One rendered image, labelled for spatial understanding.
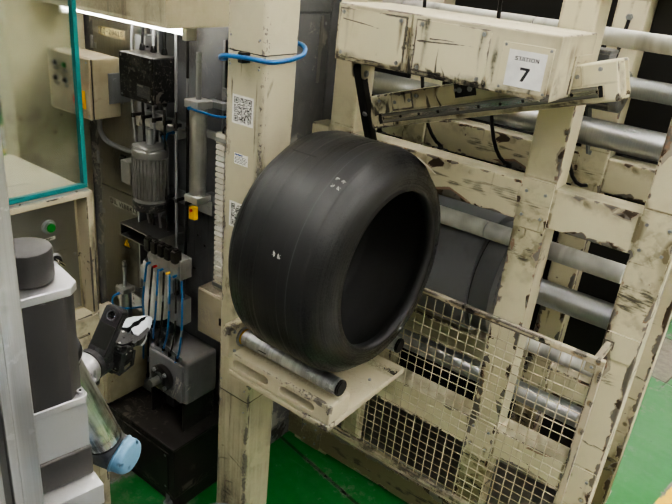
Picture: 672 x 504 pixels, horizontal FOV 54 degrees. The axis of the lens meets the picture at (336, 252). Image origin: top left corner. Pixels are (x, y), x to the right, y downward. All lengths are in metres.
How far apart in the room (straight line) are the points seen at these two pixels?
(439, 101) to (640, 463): 2.02
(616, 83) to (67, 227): 1.42
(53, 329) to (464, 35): 1.17
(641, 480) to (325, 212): 2.16
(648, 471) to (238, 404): 1.89
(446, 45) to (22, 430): 1.27
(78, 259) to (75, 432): 1.11
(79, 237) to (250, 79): 0.65
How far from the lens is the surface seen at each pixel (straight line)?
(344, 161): 1.51
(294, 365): 1.75
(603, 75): 1.68
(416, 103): 1.88
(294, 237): 1.44
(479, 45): 1.63
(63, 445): 0.91
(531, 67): 1.58
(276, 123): 1.74
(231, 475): 2.32
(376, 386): 1.89
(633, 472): 3.23
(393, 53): 1.74
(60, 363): 0.84
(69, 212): 1.90
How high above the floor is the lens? 1.90
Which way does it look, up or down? 24 degrees down
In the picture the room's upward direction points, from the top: 6 degrees clockwise
